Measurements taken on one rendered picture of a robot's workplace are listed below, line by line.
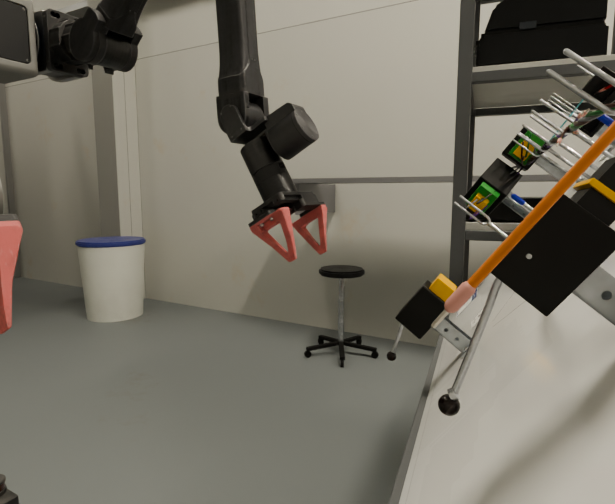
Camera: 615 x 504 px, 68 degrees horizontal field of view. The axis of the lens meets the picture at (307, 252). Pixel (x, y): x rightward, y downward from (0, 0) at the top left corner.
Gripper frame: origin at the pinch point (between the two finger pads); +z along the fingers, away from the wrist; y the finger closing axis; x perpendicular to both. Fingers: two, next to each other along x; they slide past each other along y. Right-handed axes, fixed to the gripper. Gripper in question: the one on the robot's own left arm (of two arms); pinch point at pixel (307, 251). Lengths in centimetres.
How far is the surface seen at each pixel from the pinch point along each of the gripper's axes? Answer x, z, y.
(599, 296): -35, 15, -33
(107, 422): 189, 13, 74
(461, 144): -19, -14, 62
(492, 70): -34, -26, 63
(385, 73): 31, -127, 268
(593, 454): -31, 21, -37
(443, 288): -17.6, 13.6, -2.0
